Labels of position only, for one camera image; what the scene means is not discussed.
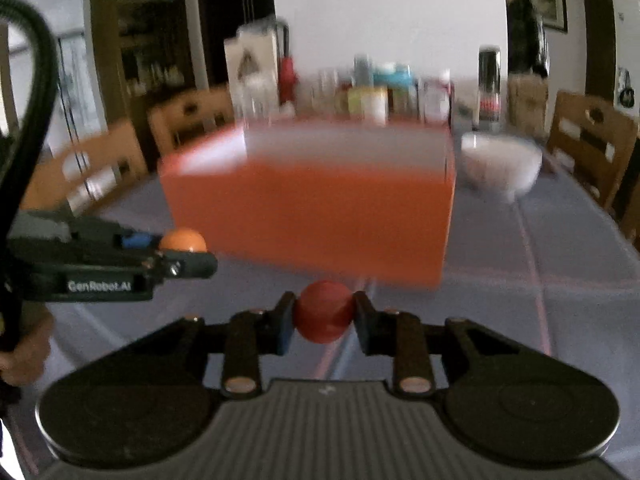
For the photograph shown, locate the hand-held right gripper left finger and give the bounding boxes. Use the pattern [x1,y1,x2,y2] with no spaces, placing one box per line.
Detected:
[127,290,299,402]

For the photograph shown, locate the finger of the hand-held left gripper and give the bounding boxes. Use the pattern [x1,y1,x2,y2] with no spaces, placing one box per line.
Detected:
[117,230,164,252]
[142,249,219,280]

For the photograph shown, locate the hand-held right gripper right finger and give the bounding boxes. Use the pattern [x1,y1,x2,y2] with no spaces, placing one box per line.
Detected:
[352,290,527,402]

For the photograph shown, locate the small orange tangerine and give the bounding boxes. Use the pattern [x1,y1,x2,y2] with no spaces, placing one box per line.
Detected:
[158,227,208,254]

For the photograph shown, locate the small red tomato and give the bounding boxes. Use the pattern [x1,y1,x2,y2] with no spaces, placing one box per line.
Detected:
[292,279,357,344]

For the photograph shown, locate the orange cardboard box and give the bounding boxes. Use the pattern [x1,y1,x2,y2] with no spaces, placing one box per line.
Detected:
[158,114,459,289]

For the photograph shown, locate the white floral bowl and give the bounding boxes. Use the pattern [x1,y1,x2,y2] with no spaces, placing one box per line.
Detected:
[458,132,544,197]

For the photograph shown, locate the person's left hand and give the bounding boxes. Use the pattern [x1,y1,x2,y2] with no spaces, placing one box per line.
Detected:
[0,304,54,387]

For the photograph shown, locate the white paper bag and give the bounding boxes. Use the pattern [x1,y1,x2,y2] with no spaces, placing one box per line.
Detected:
[223,24,281,122]

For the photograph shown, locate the dark wooden cabinet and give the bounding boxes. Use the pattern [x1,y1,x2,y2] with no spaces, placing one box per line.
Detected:
[92,0,199,106]

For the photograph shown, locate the red folded umbrella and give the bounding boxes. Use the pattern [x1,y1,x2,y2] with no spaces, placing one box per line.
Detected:
[277,19,300,106]

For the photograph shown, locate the yellow white mug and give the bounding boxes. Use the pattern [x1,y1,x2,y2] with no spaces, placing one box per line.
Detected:
[347,85,389,124]

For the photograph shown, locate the clear glass jar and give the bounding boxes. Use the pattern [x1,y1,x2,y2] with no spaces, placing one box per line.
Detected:
[312,69,341,111]

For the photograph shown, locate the purple vitamin bottle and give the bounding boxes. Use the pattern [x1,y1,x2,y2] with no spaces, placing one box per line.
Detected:
[422,77,454,124]

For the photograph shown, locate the teal plastic container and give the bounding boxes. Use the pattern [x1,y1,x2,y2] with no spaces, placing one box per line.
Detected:
[372,63,416,89]

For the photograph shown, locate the grey bottle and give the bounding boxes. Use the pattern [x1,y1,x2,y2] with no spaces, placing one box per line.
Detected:
[353,54,375,89]

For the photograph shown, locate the brown cardboard carton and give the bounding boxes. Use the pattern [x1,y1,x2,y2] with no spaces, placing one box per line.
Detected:
[507,73,550,139]

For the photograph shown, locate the black thermos flask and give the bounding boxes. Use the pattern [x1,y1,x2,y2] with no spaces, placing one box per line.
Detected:
[477,45,503,111]

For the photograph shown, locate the black hanging bag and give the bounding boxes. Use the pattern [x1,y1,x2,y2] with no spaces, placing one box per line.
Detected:
[617,67,639,109]

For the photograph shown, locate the black braided cable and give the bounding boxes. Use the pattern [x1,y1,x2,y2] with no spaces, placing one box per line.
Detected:
[0,0,61,357]

